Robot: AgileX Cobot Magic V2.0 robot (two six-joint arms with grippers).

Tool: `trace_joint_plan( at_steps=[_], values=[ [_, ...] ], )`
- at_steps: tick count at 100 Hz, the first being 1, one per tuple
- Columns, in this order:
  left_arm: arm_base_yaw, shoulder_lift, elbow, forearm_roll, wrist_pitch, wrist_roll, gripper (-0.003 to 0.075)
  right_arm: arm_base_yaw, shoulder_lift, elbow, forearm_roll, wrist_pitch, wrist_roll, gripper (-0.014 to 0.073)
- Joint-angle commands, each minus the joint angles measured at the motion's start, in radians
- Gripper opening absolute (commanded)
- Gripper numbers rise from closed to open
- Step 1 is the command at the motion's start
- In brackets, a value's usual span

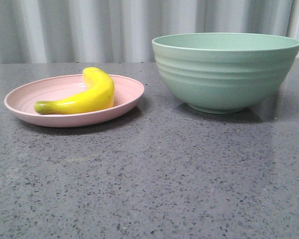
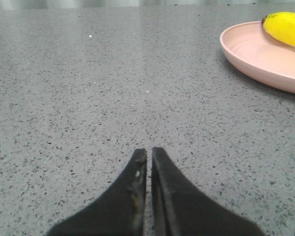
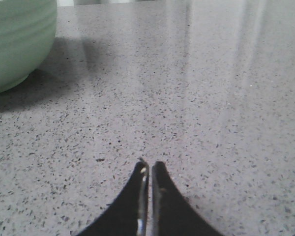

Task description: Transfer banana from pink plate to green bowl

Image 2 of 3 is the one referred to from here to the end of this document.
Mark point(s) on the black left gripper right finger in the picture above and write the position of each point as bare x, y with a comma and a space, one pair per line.
181, 209

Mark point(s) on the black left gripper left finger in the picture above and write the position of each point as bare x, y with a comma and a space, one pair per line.
119, 211

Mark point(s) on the yellow banana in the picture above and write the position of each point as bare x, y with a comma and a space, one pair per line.
281, 26

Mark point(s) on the pink plate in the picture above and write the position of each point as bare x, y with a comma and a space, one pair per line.
259, 56

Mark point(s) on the grey curtain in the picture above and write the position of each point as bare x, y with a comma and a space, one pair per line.
10, 5

